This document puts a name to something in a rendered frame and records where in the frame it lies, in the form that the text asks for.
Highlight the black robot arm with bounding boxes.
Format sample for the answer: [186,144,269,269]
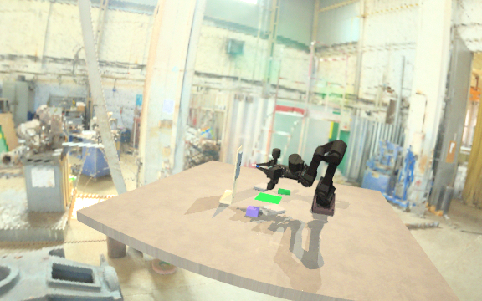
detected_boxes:
[268,140,347,208]

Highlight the small purple block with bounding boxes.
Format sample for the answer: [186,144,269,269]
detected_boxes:
[246,206,259,217]

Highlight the dark green flat square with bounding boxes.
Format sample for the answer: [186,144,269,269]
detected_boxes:
[278,188,290,195]

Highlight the green square zone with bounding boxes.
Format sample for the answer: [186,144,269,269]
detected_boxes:
[255,192,282,204]

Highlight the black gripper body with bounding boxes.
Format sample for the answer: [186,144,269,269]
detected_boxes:
[267,148,289,190]

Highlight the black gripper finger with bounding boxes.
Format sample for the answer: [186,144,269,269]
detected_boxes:
[256,166,269,178]
[256,159,273,167]

